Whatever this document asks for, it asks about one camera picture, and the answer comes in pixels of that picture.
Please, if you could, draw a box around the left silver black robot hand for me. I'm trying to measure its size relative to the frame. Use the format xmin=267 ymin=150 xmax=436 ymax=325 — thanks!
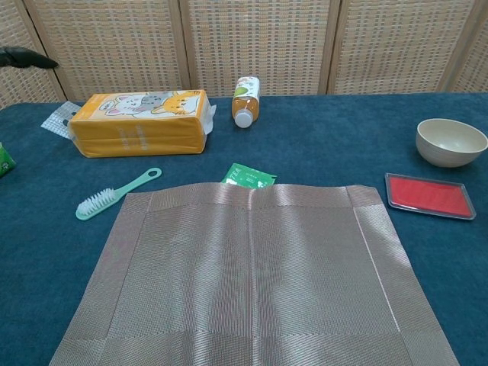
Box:
xmin=0 ymin=46 xmax=60 ymax=70

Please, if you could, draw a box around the brown woven placemat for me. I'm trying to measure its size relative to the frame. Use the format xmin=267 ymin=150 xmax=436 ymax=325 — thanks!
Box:
xmin=48 ymin=182 xmax=461 ymax=366

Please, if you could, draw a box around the cream round bowl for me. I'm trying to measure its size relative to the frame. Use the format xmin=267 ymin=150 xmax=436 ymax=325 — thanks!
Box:
xmin=415 ymin=117 xmax=488 ymax=169

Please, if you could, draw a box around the green yellow tissue pack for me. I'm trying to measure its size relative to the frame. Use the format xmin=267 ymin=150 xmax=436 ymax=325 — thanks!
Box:
xmin=0 ymin=142 xmax=17 ymax=180

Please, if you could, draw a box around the orange cat-print tissue pack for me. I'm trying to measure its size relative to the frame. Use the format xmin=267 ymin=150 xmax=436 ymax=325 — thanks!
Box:
xmin=40 ymin=89 xmax=217 ymax=158

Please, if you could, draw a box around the mint green brush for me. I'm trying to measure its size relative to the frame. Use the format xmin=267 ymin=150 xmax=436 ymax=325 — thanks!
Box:
xmin=75 ymin=167 xmax=162 ymax=222

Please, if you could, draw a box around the blue table cover cloth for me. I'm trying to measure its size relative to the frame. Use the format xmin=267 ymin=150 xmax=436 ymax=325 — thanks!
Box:
xmin=0 ymin=91 xmax=488 ymax=366

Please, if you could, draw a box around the woven bamboo folding screen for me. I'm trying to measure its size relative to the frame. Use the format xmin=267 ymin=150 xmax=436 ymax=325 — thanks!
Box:
xmin=0 ymin=0 xmax=488 ymax=110

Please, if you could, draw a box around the tea bottle with white cap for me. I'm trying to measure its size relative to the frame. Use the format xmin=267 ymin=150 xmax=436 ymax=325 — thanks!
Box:
xmin=231 ymin=75 xmax=262 ymax=129

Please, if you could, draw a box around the green tea sachet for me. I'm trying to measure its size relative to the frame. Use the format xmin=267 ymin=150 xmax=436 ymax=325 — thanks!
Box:
xmin=220 ymin=162 xmax=278 ymax=190

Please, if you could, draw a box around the red ink pad case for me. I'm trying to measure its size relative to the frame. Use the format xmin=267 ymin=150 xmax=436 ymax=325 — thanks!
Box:
xmin=384 ymin=172 xmax=477 ymax=222

